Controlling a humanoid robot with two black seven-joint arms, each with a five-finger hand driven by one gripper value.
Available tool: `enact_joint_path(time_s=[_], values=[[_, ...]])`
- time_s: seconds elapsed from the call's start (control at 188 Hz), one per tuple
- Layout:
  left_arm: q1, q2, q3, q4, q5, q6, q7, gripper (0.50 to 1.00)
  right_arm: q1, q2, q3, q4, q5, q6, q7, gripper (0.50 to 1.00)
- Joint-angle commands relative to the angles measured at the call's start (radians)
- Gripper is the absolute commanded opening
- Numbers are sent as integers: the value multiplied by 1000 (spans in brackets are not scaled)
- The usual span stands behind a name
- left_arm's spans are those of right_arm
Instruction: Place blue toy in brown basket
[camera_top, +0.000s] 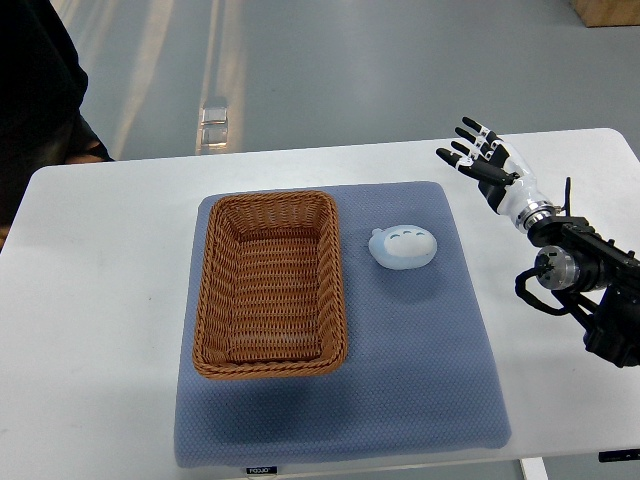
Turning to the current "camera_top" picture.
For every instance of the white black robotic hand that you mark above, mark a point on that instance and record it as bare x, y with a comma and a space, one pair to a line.
504, 178

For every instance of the blue white plush toy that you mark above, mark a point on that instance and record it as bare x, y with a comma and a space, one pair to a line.
402, 247

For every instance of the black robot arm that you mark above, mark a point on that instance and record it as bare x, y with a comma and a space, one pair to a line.
578, 273

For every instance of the brown wicker basket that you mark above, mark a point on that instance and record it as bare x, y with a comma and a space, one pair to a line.
271, 297

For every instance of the cardboard box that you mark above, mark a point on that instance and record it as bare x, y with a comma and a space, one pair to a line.
607, 13

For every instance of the blue quilted mat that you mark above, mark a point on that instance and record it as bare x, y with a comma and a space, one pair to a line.
419, 375

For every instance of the white table leg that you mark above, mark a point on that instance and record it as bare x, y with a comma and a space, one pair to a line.
533, 468

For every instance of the metal floor plate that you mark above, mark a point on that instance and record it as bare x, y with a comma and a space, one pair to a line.
214, 123

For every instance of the black table control panel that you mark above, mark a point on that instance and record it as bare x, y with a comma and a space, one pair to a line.
619, 456

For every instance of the person in black clothing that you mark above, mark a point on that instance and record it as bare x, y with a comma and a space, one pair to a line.
42, 90

